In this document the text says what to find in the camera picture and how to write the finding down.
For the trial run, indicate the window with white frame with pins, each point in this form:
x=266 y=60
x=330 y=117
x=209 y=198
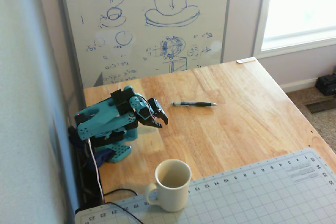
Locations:
x=302 y=6

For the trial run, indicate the black ballpoint pen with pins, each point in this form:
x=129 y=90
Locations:
x=195 y=104

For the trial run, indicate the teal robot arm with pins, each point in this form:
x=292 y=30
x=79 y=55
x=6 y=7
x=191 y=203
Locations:
x=99 y=119

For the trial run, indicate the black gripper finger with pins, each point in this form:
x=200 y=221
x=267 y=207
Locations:
x=155 y=124
x=163 y=117

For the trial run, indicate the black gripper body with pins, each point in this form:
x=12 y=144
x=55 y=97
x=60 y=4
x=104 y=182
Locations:
x=157 y=115

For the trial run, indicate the black device on floor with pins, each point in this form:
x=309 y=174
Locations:
x=326 y=85

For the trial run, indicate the floor vent grille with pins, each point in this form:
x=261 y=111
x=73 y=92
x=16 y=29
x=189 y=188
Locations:
x=321 y=106

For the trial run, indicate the cream ceramic mug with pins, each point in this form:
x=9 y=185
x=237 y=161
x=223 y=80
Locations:
x=172 y=195

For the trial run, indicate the grey cutting mat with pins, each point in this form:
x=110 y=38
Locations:
x=249 y=197

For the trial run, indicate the small white flat object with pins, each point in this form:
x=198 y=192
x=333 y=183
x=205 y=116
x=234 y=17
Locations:
x=246 y=60

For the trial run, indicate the blue clamp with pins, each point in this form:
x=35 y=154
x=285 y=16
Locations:
x=102 y=157

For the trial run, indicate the whiteboard with blue drawings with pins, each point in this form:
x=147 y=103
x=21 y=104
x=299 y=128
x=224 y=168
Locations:
x=147 y=30

